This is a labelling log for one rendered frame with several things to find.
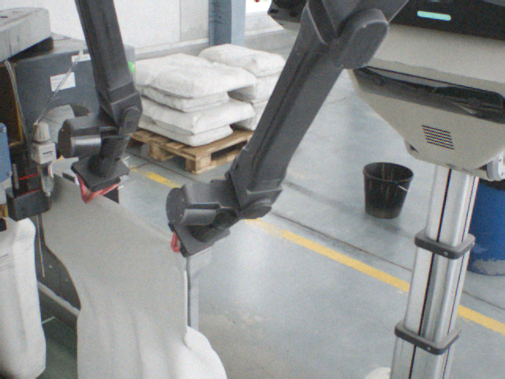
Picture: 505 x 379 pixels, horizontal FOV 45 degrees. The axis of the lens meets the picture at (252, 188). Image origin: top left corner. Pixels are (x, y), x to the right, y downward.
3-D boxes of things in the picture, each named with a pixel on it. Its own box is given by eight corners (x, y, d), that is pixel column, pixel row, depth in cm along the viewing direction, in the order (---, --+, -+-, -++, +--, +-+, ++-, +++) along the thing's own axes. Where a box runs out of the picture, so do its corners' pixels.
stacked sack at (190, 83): (261, 88, 434) (262, 66, 428) (192, 106, 388) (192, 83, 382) (218, 76, 459) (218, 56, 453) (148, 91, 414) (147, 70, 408)
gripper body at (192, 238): (165, 223, 103) (187, 205, 97) (208, 205, 110) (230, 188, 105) (183, 257, 102) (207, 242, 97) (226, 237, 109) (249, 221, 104)
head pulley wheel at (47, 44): (62, 50, 128) (61, 38, 127) (23, 56, 122) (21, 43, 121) (39, 43, 134) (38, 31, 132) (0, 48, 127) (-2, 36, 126)
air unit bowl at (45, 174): (57, 190, 127) (54, 163, 124) (45, 195, 125) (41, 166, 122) (50, 186, 129) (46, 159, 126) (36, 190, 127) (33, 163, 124)
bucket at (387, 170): (417, 211, 372) (423, 171, 362) (391, 227, 352) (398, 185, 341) (374, 196, 390) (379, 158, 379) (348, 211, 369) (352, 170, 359)
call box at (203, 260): (212, 262, 160) (212, 242, 157) (189, 274, 154) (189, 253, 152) (191, 252, 165) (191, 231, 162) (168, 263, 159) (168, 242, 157)
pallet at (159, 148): (300, 133, 496) (302, 116, 490) (195, 174, 411) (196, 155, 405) (225, 111, 543) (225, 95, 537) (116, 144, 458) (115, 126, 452)
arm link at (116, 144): (138, 135, 115) (125, 114, 118) (104, 138, 111) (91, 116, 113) (127, 160, 120) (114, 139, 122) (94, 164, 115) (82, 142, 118)
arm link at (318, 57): (404, 20, 59) (364, -59, 64) (352, 22, 57) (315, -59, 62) (274, 220, 95) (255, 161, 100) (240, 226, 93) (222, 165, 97)
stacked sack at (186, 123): (257, 119, 445) (258, 100, 439) (193, 141, 398) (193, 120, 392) (214, 107, 469) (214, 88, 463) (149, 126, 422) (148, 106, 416)
